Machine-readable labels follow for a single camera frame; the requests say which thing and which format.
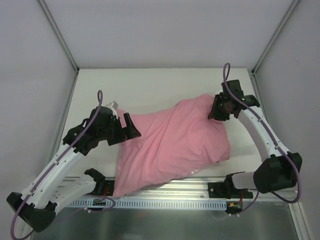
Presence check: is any pink pillowcase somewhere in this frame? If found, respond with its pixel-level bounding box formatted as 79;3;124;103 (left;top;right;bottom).
113;94;231;197

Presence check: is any aluminium frame post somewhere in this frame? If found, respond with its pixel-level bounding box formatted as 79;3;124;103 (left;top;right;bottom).
251;0;301;76
36;0;80;74

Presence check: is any left aluminium frame post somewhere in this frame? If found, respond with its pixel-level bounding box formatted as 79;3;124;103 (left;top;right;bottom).
36;0;80;74

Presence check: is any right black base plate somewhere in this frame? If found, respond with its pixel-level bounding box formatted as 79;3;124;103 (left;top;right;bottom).
207;182;237;199

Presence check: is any white slotted cable duct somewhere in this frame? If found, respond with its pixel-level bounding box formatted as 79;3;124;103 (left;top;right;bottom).
68;197;227;211

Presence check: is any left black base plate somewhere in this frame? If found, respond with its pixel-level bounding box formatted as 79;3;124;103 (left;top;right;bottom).
89;179;115;197

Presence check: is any aluminium mounting rail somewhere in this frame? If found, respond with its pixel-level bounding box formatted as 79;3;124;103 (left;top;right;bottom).
59;176;298;198

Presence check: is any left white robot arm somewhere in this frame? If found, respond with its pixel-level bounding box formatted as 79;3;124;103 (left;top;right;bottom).
6;105;141;233

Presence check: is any right aluminium frame post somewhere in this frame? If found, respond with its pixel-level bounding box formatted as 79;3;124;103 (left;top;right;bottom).
251;0;301;76

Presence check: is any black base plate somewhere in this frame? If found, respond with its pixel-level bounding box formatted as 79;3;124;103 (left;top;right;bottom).
207;182;237;199
89;179;115;197

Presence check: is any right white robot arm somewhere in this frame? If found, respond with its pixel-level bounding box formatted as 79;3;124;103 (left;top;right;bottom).
208;79;303;203

